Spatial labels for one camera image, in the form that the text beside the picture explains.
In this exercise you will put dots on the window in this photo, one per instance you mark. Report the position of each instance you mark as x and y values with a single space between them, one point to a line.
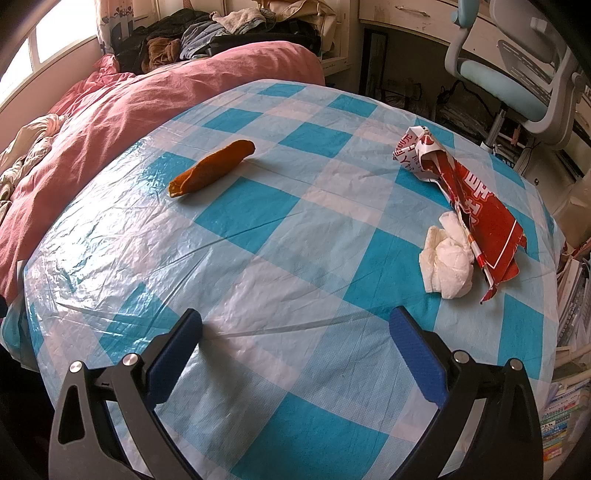
41 50

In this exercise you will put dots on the white crumpled cloth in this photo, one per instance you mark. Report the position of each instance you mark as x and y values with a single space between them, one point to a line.
27 152

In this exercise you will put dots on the white tissue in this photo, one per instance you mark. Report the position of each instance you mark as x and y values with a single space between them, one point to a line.
450 263

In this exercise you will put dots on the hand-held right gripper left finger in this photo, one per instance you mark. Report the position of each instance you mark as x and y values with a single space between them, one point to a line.
178 353

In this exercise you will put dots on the patterned curtain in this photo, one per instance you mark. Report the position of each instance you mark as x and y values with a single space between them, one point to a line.
113 25

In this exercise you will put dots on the grey and blue desk chair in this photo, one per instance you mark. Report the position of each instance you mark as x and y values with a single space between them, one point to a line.
521 69

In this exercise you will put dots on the white desk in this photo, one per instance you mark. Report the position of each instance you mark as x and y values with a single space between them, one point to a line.
415 14

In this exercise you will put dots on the blue checked tablecloth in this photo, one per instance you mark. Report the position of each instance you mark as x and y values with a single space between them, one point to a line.
286 221

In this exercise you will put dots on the white bookshelf with books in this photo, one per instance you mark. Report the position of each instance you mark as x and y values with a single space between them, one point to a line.
572 369

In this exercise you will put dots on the long orange peel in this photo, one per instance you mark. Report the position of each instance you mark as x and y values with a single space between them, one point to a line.
212 168

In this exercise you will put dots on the pile of clothes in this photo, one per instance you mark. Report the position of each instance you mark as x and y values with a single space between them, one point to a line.
221 32

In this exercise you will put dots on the red snack wrapper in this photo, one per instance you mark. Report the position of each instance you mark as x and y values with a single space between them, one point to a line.
480 212

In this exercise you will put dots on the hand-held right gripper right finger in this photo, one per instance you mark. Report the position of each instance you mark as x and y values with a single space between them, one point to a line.
418 360

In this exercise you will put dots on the pink duvet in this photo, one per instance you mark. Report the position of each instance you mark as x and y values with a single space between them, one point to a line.
115 120

